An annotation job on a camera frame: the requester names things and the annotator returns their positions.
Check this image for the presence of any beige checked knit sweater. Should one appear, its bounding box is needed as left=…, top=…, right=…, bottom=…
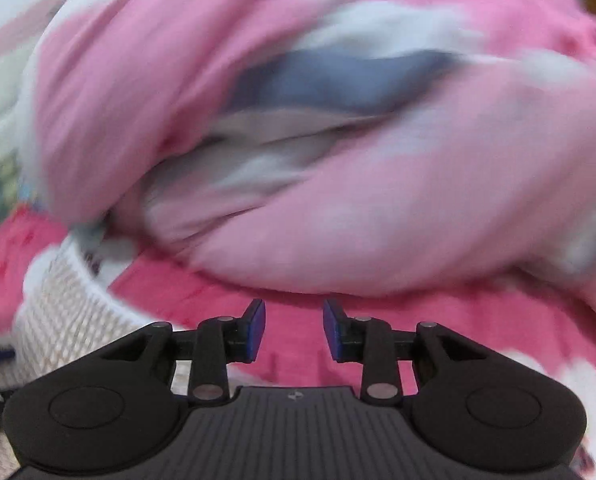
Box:
left=0, top=239, right=259, bottom=480

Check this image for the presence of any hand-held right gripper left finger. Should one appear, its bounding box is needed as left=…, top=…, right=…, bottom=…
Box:
left=100, top=298, right=267, bottom=406

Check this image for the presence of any pink flower bed sheet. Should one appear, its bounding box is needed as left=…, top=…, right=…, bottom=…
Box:
left=0, top=209, right=596, bottom=480

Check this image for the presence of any pink quilt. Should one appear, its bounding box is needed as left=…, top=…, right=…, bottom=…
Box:
left=18, top=0, right=596, bottom=297

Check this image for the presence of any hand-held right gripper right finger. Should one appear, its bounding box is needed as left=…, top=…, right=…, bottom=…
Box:
left=322, top=298, right=496, bottom=407

